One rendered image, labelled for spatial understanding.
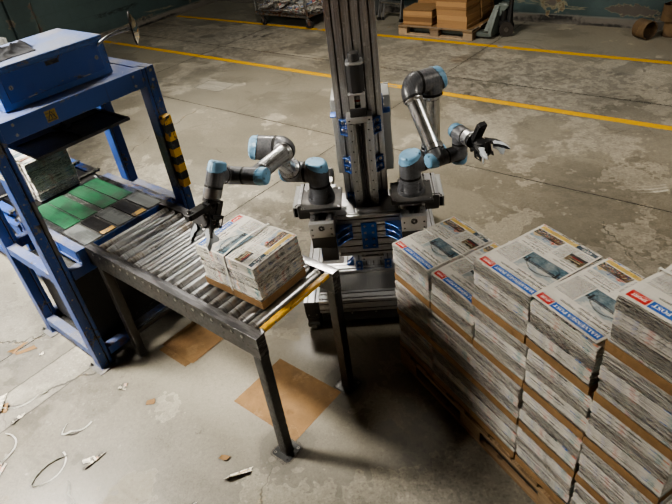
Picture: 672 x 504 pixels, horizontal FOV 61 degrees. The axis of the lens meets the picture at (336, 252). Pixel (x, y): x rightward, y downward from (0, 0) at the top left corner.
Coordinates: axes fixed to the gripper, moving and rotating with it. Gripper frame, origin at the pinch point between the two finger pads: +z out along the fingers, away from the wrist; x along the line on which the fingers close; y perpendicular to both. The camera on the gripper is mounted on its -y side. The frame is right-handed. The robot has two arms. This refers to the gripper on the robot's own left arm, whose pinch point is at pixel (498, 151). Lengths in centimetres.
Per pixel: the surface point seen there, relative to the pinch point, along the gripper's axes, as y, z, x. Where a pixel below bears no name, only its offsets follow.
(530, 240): 14.6, 41.9, 17.1
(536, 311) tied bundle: 16, 72, 39
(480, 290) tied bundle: 24, 44, 43
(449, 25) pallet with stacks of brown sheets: 148, -516, -291
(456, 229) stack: 38.2, -9.2, 20.2
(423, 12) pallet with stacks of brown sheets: 131, -552, -274
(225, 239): 4, -34, 121
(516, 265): 13, 52, 31
